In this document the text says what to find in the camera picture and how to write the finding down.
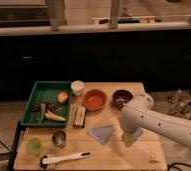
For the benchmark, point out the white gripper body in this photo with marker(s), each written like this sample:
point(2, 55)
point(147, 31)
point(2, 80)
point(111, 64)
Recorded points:
point(128, 128)

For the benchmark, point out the toy peach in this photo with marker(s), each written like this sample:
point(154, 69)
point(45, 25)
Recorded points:
point(63, 97)

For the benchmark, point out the orange bowl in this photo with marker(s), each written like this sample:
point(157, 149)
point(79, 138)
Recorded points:
point(94, 99)

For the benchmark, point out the dark purple bowl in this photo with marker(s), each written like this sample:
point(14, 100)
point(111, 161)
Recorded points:
point(120, 98)

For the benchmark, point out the white ribbed cup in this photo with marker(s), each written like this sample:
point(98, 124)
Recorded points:
point(77, 87)

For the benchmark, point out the small metal cup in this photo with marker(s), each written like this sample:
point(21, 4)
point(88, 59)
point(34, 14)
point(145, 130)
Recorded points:
point(59, 138)

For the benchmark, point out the white handled brush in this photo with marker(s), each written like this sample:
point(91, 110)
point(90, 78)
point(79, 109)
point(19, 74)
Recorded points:
point(46, 160)

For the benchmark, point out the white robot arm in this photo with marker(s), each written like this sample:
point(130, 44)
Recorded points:
point(138, 113)

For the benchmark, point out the blue sponge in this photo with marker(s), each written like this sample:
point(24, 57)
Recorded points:
point(137, 133)

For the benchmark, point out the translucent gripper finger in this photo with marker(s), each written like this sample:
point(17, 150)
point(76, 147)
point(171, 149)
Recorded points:
point(129, 140)

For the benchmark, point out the spice bottle rack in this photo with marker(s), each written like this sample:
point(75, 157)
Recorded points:
point(181, 104)

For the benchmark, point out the blue towel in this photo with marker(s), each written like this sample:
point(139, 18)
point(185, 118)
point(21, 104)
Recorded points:
point(102, 133)

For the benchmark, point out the green plastic cup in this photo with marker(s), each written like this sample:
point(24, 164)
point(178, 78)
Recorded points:
point(34, 147)

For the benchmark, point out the wooden block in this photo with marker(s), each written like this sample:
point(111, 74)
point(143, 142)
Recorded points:
point(80, 117)

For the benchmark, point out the dark toy grapes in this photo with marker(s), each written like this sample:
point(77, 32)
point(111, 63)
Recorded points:
point(47, 105)

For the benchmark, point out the green plastic tray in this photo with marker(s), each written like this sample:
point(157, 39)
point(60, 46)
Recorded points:
point(47, 91)

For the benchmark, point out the toy corn cob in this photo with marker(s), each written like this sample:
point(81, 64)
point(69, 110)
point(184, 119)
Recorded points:
point(54, 117)

